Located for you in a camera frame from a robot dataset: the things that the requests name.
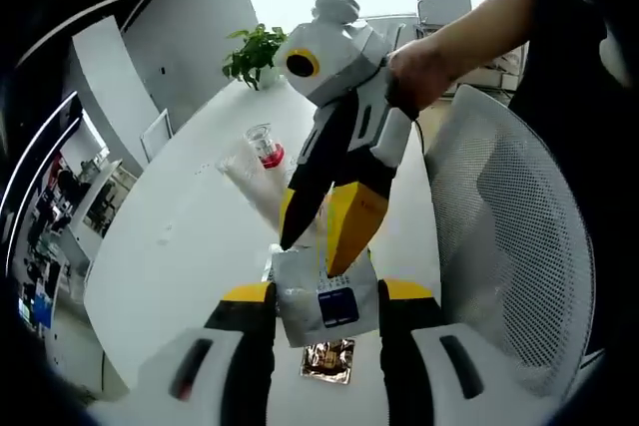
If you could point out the potted green plant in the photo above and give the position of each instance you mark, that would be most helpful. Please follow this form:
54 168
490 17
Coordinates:
254 54

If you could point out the gold skincare sachet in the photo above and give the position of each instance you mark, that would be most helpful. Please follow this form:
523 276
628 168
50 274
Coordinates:
327 361

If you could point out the grey mesh office chair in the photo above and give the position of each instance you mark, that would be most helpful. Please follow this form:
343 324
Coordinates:
524 246

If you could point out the person's right hand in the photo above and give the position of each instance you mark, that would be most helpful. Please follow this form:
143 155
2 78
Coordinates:
424 69

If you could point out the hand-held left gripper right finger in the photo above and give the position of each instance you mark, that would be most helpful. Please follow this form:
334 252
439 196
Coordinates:
404 326

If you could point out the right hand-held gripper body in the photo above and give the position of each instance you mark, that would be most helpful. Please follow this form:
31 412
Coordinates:
339 57

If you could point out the white frame chair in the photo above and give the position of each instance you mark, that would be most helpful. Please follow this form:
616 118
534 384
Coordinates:
157 134

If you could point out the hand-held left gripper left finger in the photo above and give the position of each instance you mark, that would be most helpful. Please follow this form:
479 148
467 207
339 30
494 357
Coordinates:
239 326

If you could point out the tall red-collared skincare bottle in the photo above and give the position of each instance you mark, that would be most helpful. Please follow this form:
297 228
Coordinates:
272 156

